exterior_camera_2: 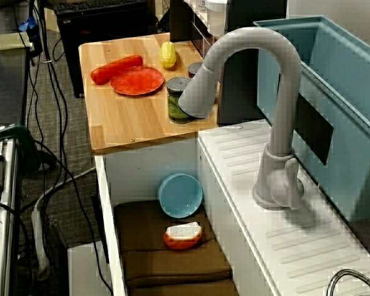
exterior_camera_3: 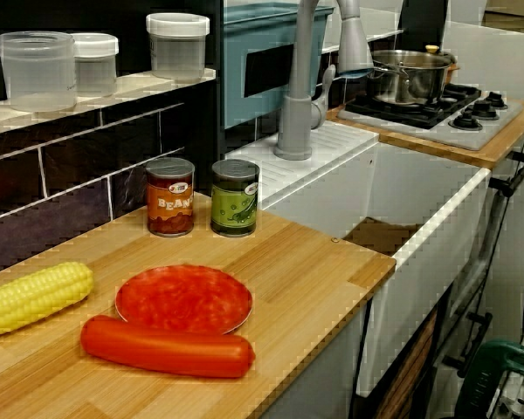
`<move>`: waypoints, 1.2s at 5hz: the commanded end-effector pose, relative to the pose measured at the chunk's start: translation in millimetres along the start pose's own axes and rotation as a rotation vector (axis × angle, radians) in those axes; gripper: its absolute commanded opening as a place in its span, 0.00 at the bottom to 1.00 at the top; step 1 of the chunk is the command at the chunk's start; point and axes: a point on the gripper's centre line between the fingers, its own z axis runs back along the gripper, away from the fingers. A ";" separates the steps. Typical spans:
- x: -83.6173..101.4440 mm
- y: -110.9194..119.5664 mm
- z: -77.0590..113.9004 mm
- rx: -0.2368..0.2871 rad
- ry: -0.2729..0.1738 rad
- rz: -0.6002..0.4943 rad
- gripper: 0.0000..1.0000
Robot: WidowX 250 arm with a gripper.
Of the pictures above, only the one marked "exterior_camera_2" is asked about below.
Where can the grey toy faucet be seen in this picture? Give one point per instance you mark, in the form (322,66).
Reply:
(283,92)

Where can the white toy kitchen sink unit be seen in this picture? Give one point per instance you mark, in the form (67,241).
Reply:
(296,246)

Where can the green clamp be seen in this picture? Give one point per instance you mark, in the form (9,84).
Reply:
(18,138)

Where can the yellow sticky note pad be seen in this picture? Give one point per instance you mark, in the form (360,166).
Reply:
(10,40)

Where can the light blue bowl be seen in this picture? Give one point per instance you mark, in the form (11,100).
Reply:
(180,195)

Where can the black upright panel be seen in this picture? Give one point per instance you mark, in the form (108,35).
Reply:
(240,92)

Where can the red round plate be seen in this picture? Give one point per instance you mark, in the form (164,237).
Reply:
(137,81)

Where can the teal plastic bin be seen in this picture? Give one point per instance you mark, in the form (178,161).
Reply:
(351,77)

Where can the silver metal frame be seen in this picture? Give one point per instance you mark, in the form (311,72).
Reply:
(6,216)

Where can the black computer case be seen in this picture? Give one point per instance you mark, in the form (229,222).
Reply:
(71,46)

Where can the orange and white toy bread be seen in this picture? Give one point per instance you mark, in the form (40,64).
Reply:
(182,242)

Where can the green pickle jar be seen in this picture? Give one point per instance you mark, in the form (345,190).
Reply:
(174,105)

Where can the yellow toy corn cob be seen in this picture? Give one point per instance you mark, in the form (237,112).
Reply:
(167,55)

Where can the white lidded plastic jar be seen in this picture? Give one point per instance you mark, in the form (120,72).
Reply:
(217,18)

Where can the brown folded cloth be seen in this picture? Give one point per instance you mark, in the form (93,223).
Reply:
(172,268)

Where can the black keyboard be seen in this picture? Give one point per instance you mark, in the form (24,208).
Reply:
(80,5)

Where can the wooden countertop board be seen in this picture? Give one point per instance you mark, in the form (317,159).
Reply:
(126,123)

